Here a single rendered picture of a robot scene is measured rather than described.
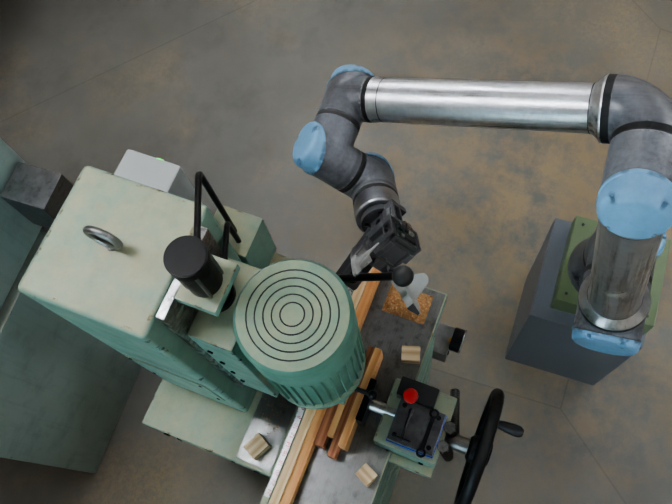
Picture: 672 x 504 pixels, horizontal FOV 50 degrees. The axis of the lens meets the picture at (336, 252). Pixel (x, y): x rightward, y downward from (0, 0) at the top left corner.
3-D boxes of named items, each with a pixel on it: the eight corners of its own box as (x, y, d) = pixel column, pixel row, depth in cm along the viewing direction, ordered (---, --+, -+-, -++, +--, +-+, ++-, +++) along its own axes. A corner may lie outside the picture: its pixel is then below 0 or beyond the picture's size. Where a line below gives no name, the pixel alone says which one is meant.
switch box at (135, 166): (192, 235, 130) (164, 198, 115) (143, 218, 132) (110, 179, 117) (207, 206, 131) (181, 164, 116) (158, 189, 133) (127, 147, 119)
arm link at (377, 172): (335, 172, 151) (372, 194, 155) (340, 208, 141) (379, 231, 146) (364, 140, 146) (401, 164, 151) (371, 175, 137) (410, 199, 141)
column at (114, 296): (247, 415, 169) (142, 342, 102) (163, 381, 174) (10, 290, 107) (284, 327, 176) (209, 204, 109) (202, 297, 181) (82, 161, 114)
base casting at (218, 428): (371, 520, 167) (369, 520, 159) (152, 429, 179) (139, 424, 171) (434, 341, 181) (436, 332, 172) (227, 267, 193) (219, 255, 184)
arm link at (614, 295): (647, 298, 176) (708, 124, 110) (635, 367, 170) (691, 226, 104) (582, 286, 181) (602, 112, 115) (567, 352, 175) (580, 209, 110)
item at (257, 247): (261, 283, 143) (245, 257, 129) (220, 269, 145) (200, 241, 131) (278, 246, 146) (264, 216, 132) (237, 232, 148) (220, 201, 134)
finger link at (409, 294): (437, 299, 125) (409, 255, 128) (413, 318, 127) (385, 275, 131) (445, 298, 127) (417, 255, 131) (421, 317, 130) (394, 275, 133)
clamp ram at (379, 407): (390, 437, 155) (389, 432, 146) (357, 424, 156) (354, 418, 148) (404, 397, 157) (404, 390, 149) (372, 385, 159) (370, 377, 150)
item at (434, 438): (432, 459, 147) (433, 456, 142) (381, 439, 149) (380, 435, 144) (453, 398, 151) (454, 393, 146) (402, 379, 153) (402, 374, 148)
